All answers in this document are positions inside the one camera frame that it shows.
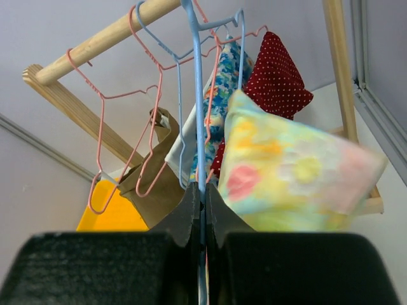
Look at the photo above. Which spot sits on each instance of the yellow plastic tray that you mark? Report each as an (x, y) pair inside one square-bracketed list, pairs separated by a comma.
[(120, 214)]

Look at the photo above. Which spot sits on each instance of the white cloth garment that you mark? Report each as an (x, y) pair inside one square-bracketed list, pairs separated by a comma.
[(182, 158)]

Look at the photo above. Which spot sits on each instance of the pink hanger with brown skirt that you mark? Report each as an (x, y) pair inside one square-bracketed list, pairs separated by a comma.
[(101, 173)]

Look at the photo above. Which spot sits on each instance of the blue hanger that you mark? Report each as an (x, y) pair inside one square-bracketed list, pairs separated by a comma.
[(238, 20), (178, 61)]

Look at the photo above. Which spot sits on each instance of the brown skirt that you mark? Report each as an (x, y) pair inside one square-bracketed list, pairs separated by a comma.
[(167, 193)]

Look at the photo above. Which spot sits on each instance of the red polka dot garment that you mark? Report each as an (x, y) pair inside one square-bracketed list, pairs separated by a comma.
[(275, 84)]

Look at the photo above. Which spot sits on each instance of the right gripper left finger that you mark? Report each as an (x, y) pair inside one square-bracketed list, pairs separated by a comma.
[(159, 266)]

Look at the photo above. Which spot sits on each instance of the blue floral garment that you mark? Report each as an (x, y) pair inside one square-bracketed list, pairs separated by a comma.
[(219, 105)]

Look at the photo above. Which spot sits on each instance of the wooden clothes rack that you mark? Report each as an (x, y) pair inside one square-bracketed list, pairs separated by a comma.
[(45, 80)]

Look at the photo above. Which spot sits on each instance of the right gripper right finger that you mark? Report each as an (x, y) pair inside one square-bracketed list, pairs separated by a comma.
[(249, 267)]

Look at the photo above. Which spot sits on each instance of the pastel floral garment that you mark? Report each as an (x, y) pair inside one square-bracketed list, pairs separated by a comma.
[(280, 175)]

